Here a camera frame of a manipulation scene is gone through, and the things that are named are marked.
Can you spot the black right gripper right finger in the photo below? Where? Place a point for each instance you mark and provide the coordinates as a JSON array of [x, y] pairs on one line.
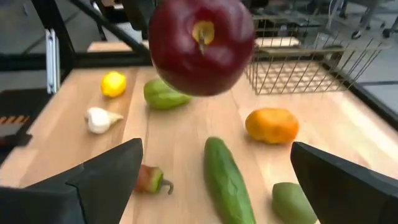
[[348, 193]]

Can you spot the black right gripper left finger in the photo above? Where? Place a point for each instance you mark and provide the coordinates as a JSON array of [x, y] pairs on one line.
[[77, 199]]

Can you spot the green oval fruit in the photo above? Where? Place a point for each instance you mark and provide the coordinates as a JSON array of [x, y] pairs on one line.
[[290, 203]]

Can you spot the long red pepper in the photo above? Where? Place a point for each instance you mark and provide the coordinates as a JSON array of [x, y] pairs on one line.
[[149, 180]]

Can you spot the white garlic bulb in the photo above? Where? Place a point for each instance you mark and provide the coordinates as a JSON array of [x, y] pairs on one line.
[[98, 120]]

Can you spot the orange bell pepper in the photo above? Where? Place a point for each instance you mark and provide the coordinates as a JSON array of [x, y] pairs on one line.
[[272, 126]]

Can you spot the yellow lemon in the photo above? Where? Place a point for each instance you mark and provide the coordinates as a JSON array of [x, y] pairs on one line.
[[113, 84]]

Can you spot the green cucumber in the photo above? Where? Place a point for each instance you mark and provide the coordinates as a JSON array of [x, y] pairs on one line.
[[227, 183]]

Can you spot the green chayote squash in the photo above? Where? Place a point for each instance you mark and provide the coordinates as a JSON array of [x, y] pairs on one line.
[[163, 96]]

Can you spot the dark red apple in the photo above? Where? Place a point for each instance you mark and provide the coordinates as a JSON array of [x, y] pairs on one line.
[[202, 68]]

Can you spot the black hazard-striped platform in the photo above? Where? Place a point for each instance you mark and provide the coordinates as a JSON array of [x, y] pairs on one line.
[[12, 133]]

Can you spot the office chair wheeled base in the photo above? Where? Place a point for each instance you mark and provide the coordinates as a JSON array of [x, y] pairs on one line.
[[356, 34], [387, 32]]

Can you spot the white metal bracket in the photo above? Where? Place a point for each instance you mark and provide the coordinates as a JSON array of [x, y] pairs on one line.
[[51, 62]]

